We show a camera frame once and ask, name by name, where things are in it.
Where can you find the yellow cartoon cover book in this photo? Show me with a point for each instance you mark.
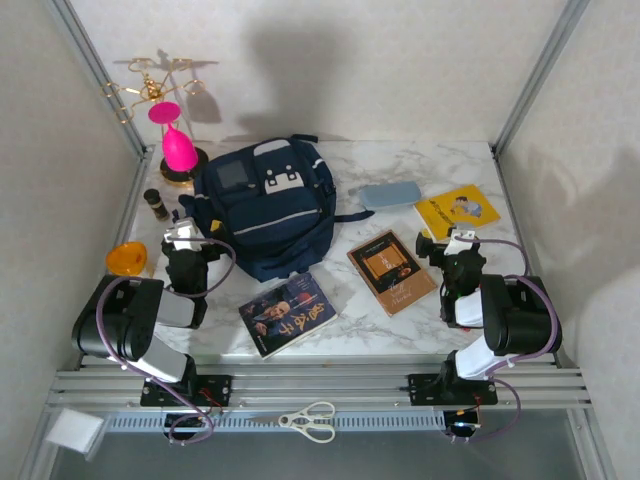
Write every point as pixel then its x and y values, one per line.
pixel 462 210

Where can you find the brown scroll cover book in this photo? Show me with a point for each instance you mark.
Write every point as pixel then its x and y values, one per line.
pixel 390 275

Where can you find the blue-grey pencil case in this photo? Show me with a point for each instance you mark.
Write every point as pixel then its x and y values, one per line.
pixel 390 195

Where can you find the navy blue backpack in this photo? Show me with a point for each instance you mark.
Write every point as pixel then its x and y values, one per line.
pixel 280 225

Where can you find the dark blue portrait cover book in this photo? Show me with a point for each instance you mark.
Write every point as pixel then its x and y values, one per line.
pixel 285 315

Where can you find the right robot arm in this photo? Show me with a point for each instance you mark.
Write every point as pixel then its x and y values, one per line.
pixel 520 320

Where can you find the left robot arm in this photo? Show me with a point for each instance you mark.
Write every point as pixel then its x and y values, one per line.
pixel 125 320

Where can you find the small dark brown bottle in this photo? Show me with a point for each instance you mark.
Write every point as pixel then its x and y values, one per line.
pixel 157 205

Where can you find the orange funnel cup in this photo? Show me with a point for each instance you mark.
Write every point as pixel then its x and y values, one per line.
pixel 126 257

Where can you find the pink goblet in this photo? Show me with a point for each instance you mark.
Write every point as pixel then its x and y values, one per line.
pixel 177 147

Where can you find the small controller circuit board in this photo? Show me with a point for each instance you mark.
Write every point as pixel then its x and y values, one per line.
pixel 462 425
pixel 197 425

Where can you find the white pad in plastic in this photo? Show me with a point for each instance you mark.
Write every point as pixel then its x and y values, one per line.
pixel 72 430

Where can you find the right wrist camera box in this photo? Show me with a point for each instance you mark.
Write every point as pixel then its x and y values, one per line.
pixel 460 240

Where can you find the aluminium side rail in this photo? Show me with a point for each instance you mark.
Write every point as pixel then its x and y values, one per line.
pixel 511 200
pixel 132 205

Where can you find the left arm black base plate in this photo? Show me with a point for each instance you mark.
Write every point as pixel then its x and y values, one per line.
pixel 215 390

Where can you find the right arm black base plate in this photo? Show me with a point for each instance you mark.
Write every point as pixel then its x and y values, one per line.
pixel 425 390

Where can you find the left aluminium frame post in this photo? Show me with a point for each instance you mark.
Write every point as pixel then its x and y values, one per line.
pixel 100 75

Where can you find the aluminium frame post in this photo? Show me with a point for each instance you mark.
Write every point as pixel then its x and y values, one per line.
pixel 100 75
pixel 542 65

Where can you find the aluminium cross rail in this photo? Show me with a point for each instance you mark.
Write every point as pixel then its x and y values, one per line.
pixel 320 387

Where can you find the right aluminium frame post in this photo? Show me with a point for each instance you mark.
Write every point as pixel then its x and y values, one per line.
pixel 542 65

